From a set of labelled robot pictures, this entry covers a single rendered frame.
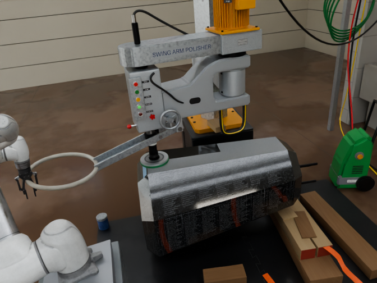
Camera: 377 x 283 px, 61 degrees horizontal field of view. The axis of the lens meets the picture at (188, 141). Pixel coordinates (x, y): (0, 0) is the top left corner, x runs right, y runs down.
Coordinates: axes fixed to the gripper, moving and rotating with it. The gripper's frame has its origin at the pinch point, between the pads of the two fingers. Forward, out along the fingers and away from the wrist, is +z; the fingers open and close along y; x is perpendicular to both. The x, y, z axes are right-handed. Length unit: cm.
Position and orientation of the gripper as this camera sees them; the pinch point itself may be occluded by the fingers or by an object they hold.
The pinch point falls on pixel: (30, 192)
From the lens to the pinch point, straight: 243.8
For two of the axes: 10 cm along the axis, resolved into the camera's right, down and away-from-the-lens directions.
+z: -0.1, 8.9, 4.5
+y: 8.2, -2.5, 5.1
